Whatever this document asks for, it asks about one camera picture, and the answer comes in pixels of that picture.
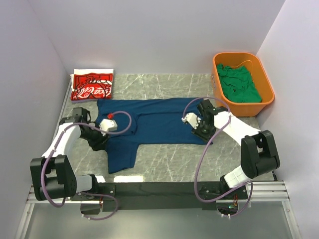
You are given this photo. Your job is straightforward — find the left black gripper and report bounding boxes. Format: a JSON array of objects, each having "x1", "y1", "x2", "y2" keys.
[{"x1": 80, "y1": 122, "x2": 110, "y2": 151}]

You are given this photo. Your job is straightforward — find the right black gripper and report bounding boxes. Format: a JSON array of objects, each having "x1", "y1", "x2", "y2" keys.
[{"x1": 191, "y1": 119, "x2": 217, "y2": 144}]

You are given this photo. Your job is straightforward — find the dark blue t-shirt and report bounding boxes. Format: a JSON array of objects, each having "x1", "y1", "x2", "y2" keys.
[{"x1": 96, "y1": 98, "x2": 205, "y2": 174}]

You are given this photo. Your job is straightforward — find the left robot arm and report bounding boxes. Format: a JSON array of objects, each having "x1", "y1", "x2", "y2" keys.
[{"x1": 30, "y1": 107, "x2": 109, "y2": 201}]

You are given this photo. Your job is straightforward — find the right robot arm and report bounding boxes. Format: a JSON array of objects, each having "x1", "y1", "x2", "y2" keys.
[{"x1": 182, "y1": 97, "x2": 280, "y2": 203}]

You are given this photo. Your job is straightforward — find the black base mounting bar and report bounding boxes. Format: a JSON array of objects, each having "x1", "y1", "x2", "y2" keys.
[{"x1": 70, "y1": 181, "x2": 248, "y2": 212}]

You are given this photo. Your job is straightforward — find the green t-shirt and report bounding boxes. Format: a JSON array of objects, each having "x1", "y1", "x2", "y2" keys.
[{"x1": 217, "y1": 64, "x2": 262, "y2": 103}]

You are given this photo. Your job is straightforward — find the orange plastic bin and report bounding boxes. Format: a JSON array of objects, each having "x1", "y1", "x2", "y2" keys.
[{"x1": 211, "y1": 52, "x2": 275, "y2": 117}]

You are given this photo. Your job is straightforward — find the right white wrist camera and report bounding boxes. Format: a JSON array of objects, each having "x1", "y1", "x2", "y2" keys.
[{"x1": 181, "y1": 113, "x2": 201, "y2": 129}]

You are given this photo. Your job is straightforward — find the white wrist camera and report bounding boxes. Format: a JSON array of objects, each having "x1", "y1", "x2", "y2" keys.
[
  {"x1": 181, "y1": 113, "x2": 201, "y2": 129},
  {"x1": 99, "y1": 113, "x2": 118, "y2": 136}
]

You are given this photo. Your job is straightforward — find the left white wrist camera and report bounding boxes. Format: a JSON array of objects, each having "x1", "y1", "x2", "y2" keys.
[{"x1": 99, "y1": 113, "x2": 118, "y2": 136}]

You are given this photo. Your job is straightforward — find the aluminium extrusion rail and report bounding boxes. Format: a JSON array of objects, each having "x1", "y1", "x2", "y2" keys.
[{"x1": 13, "y1": 74, "x2": 303, "y2": 239}]

